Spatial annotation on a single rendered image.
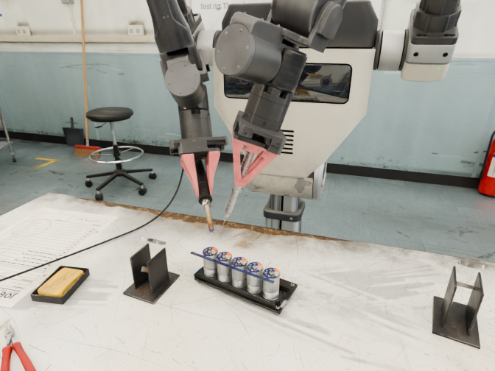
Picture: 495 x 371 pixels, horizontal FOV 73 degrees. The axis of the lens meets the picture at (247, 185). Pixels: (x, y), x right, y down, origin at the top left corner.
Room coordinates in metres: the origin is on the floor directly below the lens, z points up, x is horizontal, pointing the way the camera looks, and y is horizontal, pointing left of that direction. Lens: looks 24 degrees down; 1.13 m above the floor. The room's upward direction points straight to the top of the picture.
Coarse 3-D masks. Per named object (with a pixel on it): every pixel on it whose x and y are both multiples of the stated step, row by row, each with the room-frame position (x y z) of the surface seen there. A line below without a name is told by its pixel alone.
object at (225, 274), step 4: (224, 256) 0.45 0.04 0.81; (220, 264) 0.44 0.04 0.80; (220, 268) 0.44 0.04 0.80; (224, 268) 0.44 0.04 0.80; (228, 268) 0.44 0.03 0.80; (220, 272) 0.44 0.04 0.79; (224, 272) 0.44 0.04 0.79; (228, 272) 0.44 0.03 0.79; (220, 276) 0.44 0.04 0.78; (224, 276) 0.44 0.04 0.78; (228, 276) 0.44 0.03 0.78; (220, 280) 0.44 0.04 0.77; (224, 280) 0.44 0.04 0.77; (228, 280) 0.44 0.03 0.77
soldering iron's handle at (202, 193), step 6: (198, 162) 0.61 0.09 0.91; (198, 168) 0.60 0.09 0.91; (198, 174) 0.58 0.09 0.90; (204, 174) 0.58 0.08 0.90; (198, 180) 0.57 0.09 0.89; (204, 180) 0.57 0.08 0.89; (198, 186) 0.56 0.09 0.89; (204, 186) 0.56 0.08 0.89; (204, 192) 0.54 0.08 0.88; (204, 198) 0.53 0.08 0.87; (210, 198) 0.54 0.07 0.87
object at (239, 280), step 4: (240, 260) 0.44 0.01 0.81; (232, 264) 0.43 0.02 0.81; (236, 264) 0.43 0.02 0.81; (240, 268) 0.42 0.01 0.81; (244, 268) 0.43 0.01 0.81; (232, 272) 0.43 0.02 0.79; (236, 272) 0.42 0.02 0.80; (240, 272) 0.42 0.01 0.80; (232, 276) 0.43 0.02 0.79; (236, 276) 0.42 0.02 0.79; (240, 276) 0.42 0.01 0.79; (244, 276) 0.43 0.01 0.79; (232, 280) 0.43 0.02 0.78; (236, 280) 0.42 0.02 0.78; (240, 280) 0.42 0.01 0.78; (244, 280) 0.43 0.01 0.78; (232, 284) 0.43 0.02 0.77; (236, 284) 0.42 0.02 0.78; (240, 284) 0.42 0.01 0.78; (244, 284) 0.43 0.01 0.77
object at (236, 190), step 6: (246, 156) 0.47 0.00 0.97; (252, 156) 0.47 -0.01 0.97; (246, 162) 0.47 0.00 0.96; (246, 168) 0.47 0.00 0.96; (234, 186) 0.47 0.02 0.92; (234, 192) 0.47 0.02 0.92; (240, 192) 0.47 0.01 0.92; (234, 198) 0.47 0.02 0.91; (228, 204) 0.47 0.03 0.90; (234, 204) 0.47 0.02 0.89; (228, 210) 0.47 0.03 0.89
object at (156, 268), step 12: (144, 240) 0.47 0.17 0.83; (156, 240) 0.48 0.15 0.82; (144, 252) 0.47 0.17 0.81; (132, 264) 0.44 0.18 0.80; (144, 264) 0.46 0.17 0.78; (156, 264) 0.44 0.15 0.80; (144, 276) 0.46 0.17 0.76; (156, 276) 0.44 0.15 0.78; (168, 276) 0.47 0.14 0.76; (132, 288) 0.44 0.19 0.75; (144, 288) 0.44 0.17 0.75; (156, 288) 0.44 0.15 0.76; (168, 288) 0.44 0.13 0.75; (144, 300) 0.41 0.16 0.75; (156, 300) 0.42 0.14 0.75
